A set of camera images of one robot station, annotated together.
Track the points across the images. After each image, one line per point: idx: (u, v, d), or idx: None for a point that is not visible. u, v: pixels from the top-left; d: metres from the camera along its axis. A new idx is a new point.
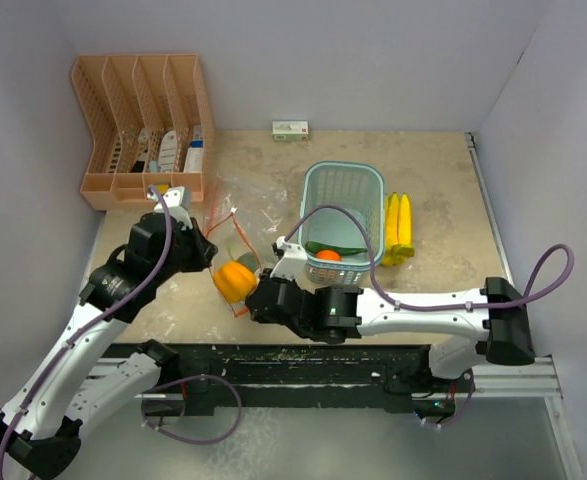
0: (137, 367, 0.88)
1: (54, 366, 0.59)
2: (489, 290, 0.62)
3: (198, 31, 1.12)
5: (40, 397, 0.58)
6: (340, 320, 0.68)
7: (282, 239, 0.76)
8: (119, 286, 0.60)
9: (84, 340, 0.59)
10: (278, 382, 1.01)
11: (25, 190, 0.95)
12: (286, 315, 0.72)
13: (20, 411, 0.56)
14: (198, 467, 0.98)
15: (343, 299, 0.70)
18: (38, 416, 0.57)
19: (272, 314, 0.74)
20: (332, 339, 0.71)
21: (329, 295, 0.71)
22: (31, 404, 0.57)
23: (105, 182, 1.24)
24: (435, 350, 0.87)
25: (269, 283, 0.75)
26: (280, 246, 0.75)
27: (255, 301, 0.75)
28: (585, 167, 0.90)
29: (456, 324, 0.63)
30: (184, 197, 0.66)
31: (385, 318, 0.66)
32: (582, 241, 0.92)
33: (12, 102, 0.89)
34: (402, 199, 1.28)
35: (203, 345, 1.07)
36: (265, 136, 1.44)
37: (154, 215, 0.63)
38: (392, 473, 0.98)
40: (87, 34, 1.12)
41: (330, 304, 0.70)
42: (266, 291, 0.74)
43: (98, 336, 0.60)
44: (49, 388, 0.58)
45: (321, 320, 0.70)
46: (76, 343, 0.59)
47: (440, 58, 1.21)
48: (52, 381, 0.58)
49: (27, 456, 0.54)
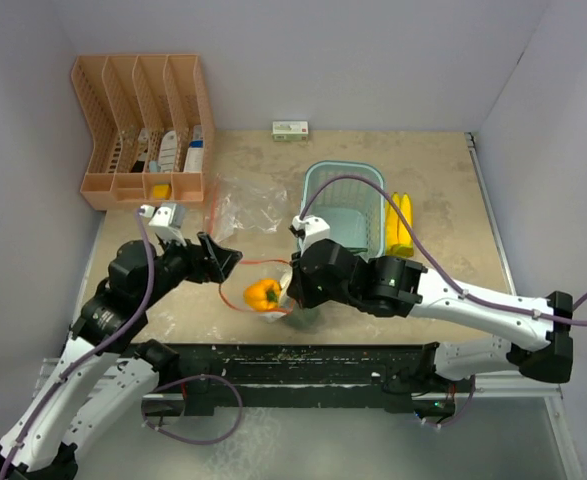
0: (134, 376, 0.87)
1: (48, 400, 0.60)
2: (559, 303, 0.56)
3: (198, 30, 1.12)
5: (35, 430, 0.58)
6: (399, 293, 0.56)
7: (293, 219, 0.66)
8: (110, 320, 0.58)
9: (76, 375, 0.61)
10: (278, 382, 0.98)
11: (25, 189, 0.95)
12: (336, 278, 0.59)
13: (17, 444, 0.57)
14: (198, 467, 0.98)
15: (405, 271, 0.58)
18: (34, 448, 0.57)
19: (322, 275, 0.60)
20: (382, 314, 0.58)
21: (387, 264, 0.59)
22: (27, 437, 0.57)
23: (105, 182, 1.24)
24: (446, 349, 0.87)
25: (314, 247, 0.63)
26: (298, 226, 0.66)
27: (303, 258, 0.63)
28: (586, 167, 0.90)
29: (519, 329, 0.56)
30: (176, 217, 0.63)
31: (447, 305, 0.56)
32: (582, 241, 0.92)
33: (12, 102, 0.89)
34: (402, 199, 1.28)
35: (203, 345, 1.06)
36: (265, 136, 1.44)
37: (129, 250, 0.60)
38: (392, 473, 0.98)
40: (87, 34, 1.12)
41: (389, 273, 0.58)
42: (319, 248, 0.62)
43: (90, 370, 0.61)
44: (45, 422, 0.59)
45: (376, 291, 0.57)
46: (69, 377, 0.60)
47: (440, 59, 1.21)
48: (47, 416, 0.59)
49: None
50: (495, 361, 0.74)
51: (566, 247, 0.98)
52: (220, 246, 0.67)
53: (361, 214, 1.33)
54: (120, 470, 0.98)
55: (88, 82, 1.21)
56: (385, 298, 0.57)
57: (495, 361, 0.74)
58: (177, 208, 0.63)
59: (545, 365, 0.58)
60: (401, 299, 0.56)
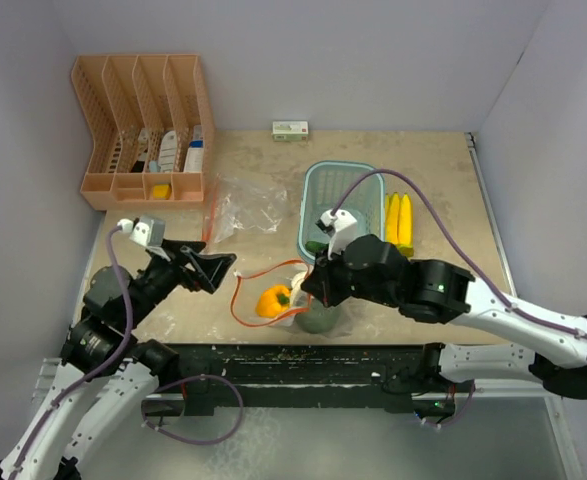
0: (132, 381, 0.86)
1: (42, 426, 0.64)
2: None
3: (199, 30, 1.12)
5: (32, 454, 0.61)
6: (447, 300, 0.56)
7: (323, 214, 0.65)
8: (98, 345, 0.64)
9: (67, 400, 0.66)
10: (278, 382, 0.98)
11: (25, 189, 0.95)
12: (383, 277, 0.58)
13: (15, 468, 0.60)
14: (198, 467, 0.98)
15: (452, 277, 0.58)
18: (32, 471, 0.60)
19: (368, 273, 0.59)
20: (425, 318, 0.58)
21: (432, 268, 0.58)
22: (24, 460, 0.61)
23: (105, 182, 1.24)
24: (452, 350, 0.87)
25: (360, 244, 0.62)
26: (327, 222, 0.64)
27: (348, 255, 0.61)
28: (586, 167, 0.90)
29: (561, 347, 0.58)
30: (153, 233, 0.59)
31: (493, 316, 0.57)
32: (582, 241, 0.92)
33: (12, 102, 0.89)
34: (402, 199, 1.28)
35: (203, 345, 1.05)
36: (265, 136, 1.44)
37: (104, 280, 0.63)
38: (392, 473, 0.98)
40: (87, 34, 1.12)
41: (435, 277, 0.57)
42: (368, 247, 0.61)
43: (81, 395, 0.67)
44: (41, 446, 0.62)
45: (421, 295, 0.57)
46: (60, 403, 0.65)
47: (440, 59, 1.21)
48: (42, 440, 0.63)
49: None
50: (513, 370, 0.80)
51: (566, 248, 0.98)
52: (208, 260, 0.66)
53: (361, 214, 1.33)
54: (120, 470, 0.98)
55: (88, 82, 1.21)
56: (430, 303, 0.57)
57: (514, 370, 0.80)
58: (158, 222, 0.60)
59: (576, 381, 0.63)
60: (447, 306, 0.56)
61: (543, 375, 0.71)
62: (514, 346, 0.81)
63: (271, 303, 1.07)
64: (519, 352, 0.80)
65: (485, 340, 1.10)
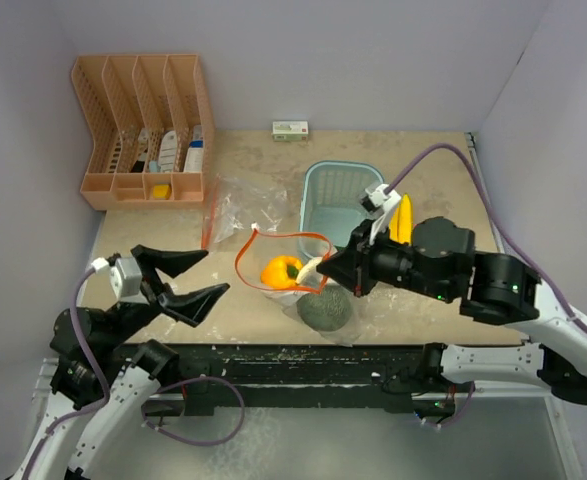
0: (132, 387, 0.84)
1: (40, 450, 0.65)
2: None
3: (198, 30, 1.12)
5: (35, 475, 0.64)
6: (520, 302, 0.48)
7: (367, 190, 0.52)
8: (85, 373, 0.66)
9: (61, 427, 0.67)
10: (278, 382, 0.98)
11: (26, 188, 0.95)
12: (452, 270, 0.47)
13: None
14: (198, 467, 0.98)
15: (521, 272, 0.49)
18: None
19: (437, 264, 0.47)
20: (489, 319, 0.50)
21: (496, 263, 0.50)
22: None
23: (105, 182, 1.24)
24: (457, 351, 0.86)
25: (430, 229, 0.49)
26: (376, 201, 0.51)
27: (415, 240, 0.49)
28: (586, 166, 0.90)
29: None
30: (124, 287, 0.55)
31: (556, 324, 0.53)
32: (581, 241, 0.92)
33: (12, 102, 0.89)
34: (402, 199, 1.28)
35: (203, 346, 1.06)
36: (265, 136, 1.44)
37: (65, 329, 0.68)
38: (392, 473, 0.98)
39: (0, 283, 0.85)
40: (88, 34, 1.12)
41: (504, 274, 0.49)
42: (439, 230, 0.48)
43: (74, 421, 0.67)
44: (41, 467, 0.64)
45: (487, 295, 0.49)
46: (54, 431, 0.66)
47: (440, 59, 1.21)
48: (42, 461, 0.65)
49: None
50: (521, 374, 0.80)
51: (565, 248, 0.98)
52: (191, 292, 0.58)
53: (361, 214, 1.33)
54: (120, 469, 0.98)
55: (88, 82, 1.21)
56: (499, 303, 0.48)
57: (521, 374, 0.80)
58: (131, 275, 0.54)
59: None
60: (519, 309, 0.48)
61: (551, 382, 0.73)
62: (521, 349, 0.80)
63: (279, 273, 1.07)
64: (527, 356, 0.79)
65: (485, 339, 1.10)
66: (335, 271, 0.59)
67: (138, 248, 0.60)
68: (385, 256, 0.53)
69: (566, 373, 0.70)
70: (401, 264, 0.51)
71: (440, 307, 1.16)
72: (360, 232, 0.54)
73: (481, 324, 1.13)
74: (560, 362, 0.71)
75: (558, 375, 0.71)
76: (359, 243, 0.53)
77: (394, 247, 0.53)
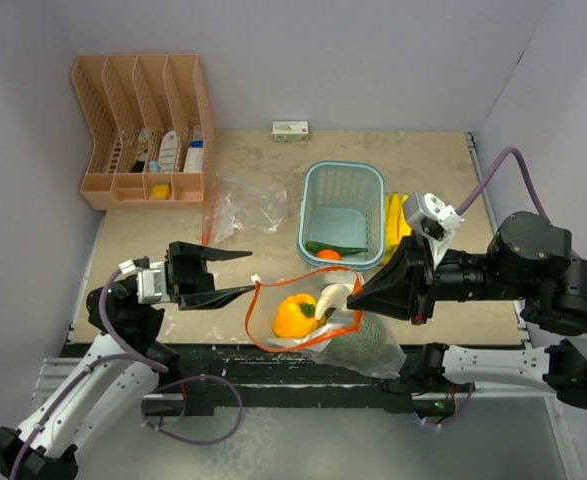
0: (133, 375, 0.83)
1: (68, 391, 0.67)
2: None
3: (198, 31, 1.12)
5: (56, 416, 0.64)
6: None
7: (420, 207, 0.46)
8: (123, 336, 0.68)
9: (102, 366, 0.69)
10: (278, 382, 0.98)
11: (26, 188, 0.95)
12: (535, 273, 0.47)
13: (38, 428, 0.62)
14: (198, 467, 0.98)
15: None
18: (53, 432, 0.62)
19: (525, 267, 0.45)
20: (563, 330, 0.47)
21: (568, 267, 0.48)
22: (48, 421, 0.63)
23: (105, 182, 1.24)
24: (462, 354, 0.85)
25: (523, 227, 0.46)
26: (445, 223, 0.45)
27: (504, 237, 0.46)
28: (586, 167, 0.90)
29: None
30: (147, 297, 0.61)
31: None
32: (580, 241, 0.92)
33: (12, 103, 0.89)
34: (393, 198, 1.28)
35: (203, 345, 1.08)
36: (265, 137, 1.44)
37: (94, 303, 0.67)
38: (392, 473, 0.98)
39: None
40: (87, 34, 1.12)
41: (580, 281, 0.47)
42: (530, 228, 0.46)
43: (115, 364, 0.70)
44: (67, 408, 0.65)
45: (562, 303, 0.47)
46: (94, 368, 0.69)
47: (440, 59, 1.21)
48: (67, 404, 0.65)
49: (40, 471, 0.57)
50: (525, 377, 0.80)
51: None
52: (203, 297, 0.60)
53: (361, 214, 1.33)
54: (120, 469, 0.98)
55: (88, 82, 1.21)
56: (572, 311, 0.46)
57: (525, 377, 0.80)
58: (150, 292, 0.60)
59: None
60: None
61: (556, 386, 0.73)
62: (526, 353, 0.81)
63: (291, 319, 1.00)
64: (532, 359, 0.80)
65: (485, 340, 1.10)
66: (384, 302, 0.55)
67: (176, 243, 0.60)
68: (450, 271, 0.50)
69: (573, 377, 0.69)
70: (472, 275, 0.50)
71: (440, 307, 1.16)
72: (418, 261, 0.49)
73: (481, 324, 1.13)
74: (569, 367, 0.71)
75: (564, 379, 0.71)
76: (426, 273, 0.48)
77: (453, 261, 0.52)
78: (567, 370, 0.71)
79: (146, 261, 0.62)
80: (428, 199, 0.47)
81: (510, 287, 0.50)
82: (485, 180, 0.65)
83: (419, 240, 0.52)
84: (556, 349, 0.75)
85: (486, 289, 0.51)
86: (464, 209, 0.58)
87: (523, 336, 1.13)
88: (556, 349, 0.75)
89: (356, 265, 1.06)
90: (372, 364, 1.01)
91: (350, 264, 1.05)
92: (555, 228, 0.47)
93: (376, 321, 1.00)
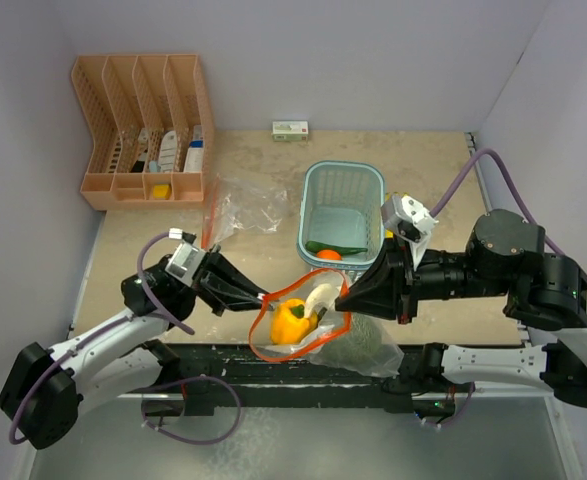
0: (140, 360, 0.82)
1: (109, 329, 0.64)
2: None
3: (198, 31, 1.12)
5: (90, 347, 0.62)
6: (571, 303, 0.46)
7: (396, 211, 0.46)
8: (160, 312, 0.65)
9: (141, 319, 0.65)
10: (278, 382, 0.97)
11: (26, 188, 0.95)
12: (511, 270, 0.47)
13: (71, 351, 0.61)
14: (198, 467, 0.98)
15: (575, 274, 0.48)
18: (83, 362, 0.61)
19: (500, 263, 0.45)
20: (540, 323, 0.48)
21: (548, 263, 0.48)
22: (81, 349, 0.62)
23: (105, 182, 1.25)
24: (452, 353, 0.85)
25: (498, 224, 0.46)
26: (421, 227, 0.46)
27: (478, 234, 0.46)
28: (585, 167, 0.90)
29: None
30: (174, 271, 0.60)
31: None
32: (581, 241, 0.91)
33: (12, 104, 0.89)
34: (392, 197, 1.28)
35: (202, 346, 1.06)
36: (266, 136, 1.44)
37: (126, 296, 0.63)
38: (392, 473, 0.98)
39: (0, 284, 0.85)
40: (88, 35, 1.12)
41: (558, 275, 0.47)
42: (504, 226, 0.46)
43: (155, 320, 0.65)
44: (101, 344, 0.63)
45: (542, 298, 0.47)
46: (136, 317, 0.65)
47: (441, 59, 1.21)
48: (103, 340, 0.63)
49: (63, 391, 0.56)
50: (523, 376, 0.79)
51: (564, 246, 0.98)
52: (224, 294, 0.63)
53: (361, 214, 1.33)
54: (120, 469, 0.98)
55: (88, 82, 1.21)
56: (551, 306, 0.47)
57: (523, 376, 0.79)
58: (177, 265, 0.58)
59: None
60: (571, 310, 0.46)
61: (554, 384, 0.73)
62: (524, 352, 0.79)
63: (286, 326, 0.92)
64: (529, 359, 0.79)
65: (485, 339, 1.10)
66: (371, 303, 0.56)
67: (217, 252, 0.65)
68: (431, 270, 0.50)
69: (569, 375, 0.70)
70: (452, 273, 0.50)
71: (440, 307, 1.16)
72: (398, 262, 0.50)
73: (481, 324, 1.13)
74: (565, 365, 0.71)
75: (561, 377, 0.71)
76: (408, 274, 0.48)
77: (434, 260, 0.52)
78: (563, 368, 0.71)
79: (193, 237, 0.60)
80: (404, 202, 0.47)
81: (490, 283, 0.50)
82: (470, 164, 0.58)
83: (400, 242, 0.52)
84: (554, 347, 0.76)
85: (466, 287, 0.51)
86: (444, 201, 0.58)
87: (523, 336, 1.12)
88: (553, 347, 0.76)
89: (356, 265, 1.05)
90: (371, 364, 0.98)
91: (349, 265, 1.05)
92: (530, 224, 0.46)
93: (368, 319, 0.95)
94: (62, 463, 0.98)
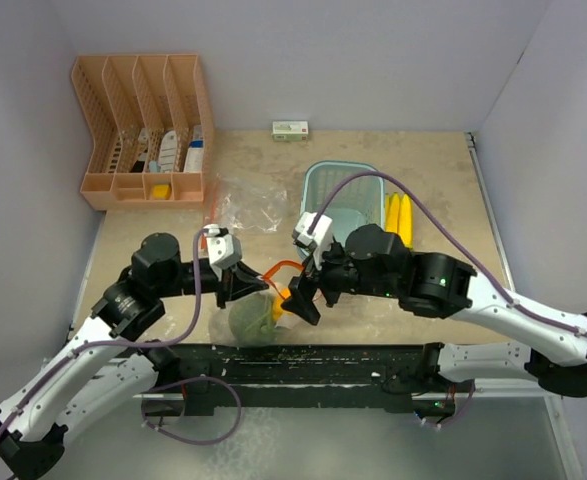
0: (134, 370, 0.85)
1: (56, 371, 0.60)
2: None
3: (198, 31, 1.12)
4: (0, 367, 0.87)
5: (36, 400, 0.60)
6: (447, 293, 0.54)
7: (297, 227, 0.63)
8: (130, 307, 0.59)
9: (88, 352, 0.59)
10: (278, 382, 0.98)
11: (26, 187, 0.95)
12: (384, 268, 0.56)
13: (15, 411, 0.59)
14: (198, 467, 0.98)
15: (454, 269, 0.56)
18: (31, 418, 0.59)
19: (368, 264, 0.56)
20: (424, 312, 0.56)
21: (431, 261, 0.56)
22: (27, 405, 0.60)
23: (106, 182, 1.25)
24: (451, 350, 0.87)
25: (368, 236, 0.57)
26: (306, 239, 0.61)
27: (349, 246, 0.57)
28: (584, 166, 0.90)
29: (562, 345, 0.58)
30: (221, 258, 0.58)
31: (494, 310, 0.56)
32: (581, 240, 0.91)
33: (13, 104, 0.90)
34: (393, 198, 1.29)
35: (202, 345, 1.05)
36: (265, 136, 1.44)
37: (149, 248, 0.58)
38: (392, 472, 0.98)
39: (0, 282, 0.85)
40: (88, 34, 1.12)
41: (438, 270, 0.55)
42: (370, 237, 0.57)
43: (102, 350, 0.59)
44: (47, 393, 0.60)
45: (421, 290, 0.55)
46: (80, 354, 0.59)
47: (441, 59, 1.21)
48: (50, 387, 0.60)
49: (14, 456, 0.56)
50: (509, 368, 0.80)
51: (564, 246, 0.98)
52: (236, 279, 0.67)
53: (361, 214, 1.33)
54: (120, 469, 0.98)
55: (88, 82, 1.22)
56: (431, 297, 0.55)
57: (509, 368, 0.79)
58: (230, 250, 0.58)
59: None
60: (443, 298, 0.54)
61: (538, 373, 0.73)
62: (511, 343, 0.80)
63: None
64: (516, 349, 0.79)
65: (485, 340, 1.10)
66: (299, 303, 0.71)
67: None
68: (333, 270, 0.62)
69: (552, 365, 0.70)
70: (349, 273, 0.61)
71: None
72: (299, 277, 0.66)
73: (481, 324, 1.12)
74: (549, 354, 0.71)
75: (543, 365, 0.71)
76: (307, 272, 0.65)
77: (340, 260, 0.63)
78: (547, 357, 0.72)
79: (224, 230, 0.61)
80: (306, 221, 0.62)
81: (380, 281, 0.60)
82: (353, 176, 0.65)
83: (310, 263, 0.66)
84: None
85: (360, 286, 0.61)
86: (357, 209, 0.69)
87: None
88: None
89: None
90: (370, 366, 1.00)
91: None
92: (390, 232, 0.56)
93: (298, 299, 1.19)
94: (62, 463, 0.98)
